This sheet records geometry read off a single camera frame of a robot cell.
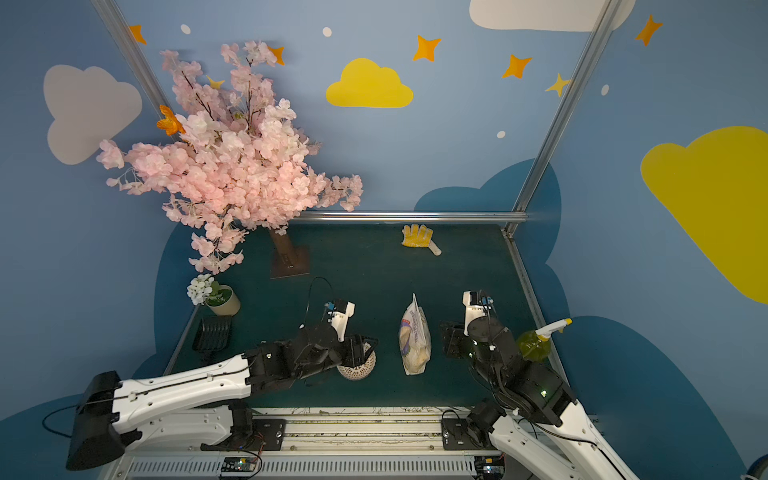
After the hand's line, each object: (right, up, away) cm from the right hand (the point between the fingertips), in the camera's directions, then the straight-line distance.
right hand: (448, 320), depth 69 cm
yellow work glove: (-2, +23, +49) cm, 54 cm away
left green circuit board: (-51, -36, +3) cm, 62 cm away
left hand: (-17, -5, +2) cm, 18 cm away
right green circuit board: (+11, -37, +3) cm, 38 cm away
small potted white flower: (-67, +2, +24) cm, 71 cm away
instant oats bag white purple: (-7, -6, +6) cm, 12 cm away
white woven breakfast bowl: (-21, -18, +15) cm, 32 cm away
